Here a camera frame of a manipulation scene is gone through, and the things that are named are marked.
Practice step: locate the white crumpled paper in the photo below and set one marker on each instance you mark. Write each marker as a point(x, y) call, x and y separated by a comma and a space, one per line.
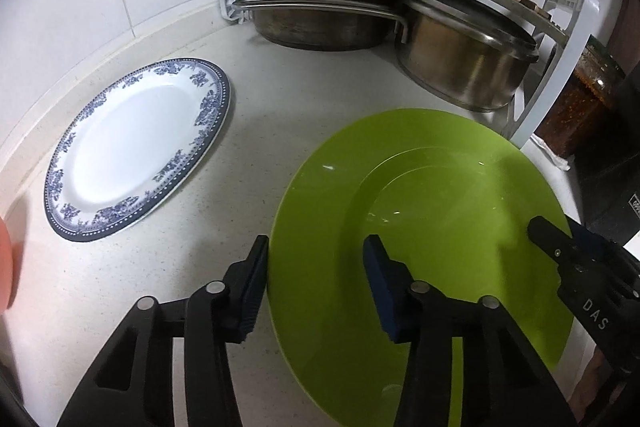
point(550, 152)

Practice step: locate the green plate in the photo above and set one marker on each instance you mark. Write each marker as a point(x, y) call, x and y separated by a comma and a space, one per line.
point(325, 207)

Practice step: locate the blue floral white plate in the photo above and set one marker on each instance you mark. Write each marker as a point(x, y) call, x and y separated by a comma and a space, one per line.
point(135, 147)

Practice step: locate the red bowl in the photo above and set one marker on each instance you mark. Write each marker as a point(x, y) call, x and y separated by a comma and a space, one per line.
point(6, 262)

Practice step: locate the chili sauce jar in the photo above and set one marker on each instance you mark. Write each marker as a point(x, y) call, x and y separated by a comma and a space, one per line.
point(575, 107)

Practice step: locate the white and metal pot rack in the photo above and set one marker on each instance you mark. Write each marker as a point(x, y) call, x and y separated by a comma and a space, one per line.
point(580, 27)

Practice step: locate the large steel pot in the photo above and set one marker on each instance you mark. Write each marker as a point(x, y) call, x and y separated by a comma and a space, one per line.
point(320, 17)

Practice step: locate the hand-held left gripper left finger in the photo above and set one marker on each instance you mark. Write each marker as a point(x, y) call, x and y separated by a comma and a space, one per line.
point(252, 287)

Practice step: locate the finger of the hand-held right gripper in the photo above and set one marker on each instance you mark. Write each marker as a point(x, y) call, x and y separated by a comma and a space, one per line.
point(590, 244)
point(552, 242)

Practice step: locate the steel pot with lid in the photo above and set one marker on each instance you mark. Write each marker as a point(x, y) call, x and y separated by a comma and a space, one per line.
point(460, 67)

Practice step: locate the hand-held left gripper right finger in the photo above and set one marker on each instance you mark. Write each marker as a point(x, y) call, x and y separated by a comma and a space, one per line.
point(385, 292)

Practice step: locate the black appliance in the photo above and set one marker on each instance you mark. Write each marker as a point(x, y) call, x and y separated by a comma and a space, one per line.
point(620, 187)

